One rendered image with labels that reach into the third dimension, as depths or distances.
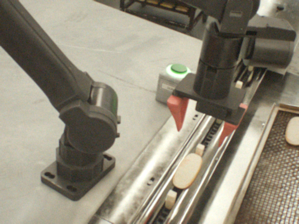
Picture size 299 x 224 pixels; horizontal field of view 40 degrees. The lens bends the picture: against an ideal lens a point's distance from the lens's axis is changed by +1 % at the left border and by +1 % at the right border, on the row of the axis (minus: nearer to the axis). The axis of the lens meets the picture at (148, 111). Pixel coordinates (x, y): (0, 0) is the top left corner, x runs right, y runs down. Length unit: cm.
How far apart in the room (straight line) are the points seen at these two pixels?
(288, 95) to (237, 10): 59
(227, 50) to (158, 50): 62
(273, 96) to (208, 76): 50
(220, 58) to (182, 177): 24
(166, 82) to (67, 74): 37
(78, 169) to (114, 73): 41
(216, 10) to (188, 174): 31
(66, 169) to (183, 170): 21
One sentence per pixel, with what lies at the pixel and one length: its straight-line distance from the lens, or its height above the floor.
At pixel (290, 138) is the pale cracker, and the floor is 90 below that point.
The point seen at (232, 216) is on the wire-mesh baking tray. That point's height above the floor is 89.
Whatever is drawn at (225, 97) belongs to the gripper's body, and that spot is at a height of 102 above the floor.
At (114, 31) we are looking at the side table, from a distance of 128.
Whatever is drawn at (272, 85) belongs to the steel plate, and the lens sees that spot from 115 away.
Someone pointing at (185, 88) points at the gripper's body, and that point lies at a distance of 65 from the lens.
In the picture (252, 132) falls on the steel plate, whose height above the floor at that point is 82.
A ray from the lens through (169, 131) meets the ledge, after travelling 82.
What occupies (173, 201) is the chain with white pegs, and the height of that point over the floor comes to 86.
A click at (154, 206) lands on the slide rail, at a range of 69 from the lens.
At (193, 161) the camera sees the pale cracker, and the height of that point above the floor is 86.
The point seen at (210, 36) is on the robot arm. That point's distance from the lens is 60.
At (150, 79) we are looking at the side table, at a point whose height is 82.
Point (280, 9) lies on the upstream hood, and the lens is 137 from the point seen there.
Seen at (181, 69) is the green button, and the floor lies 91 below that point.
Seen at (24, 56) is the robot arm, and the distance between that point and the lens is 61.
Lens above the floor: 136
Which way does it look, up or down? 36 degrees down
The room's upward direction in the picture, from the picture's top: 8 degrees clockwise
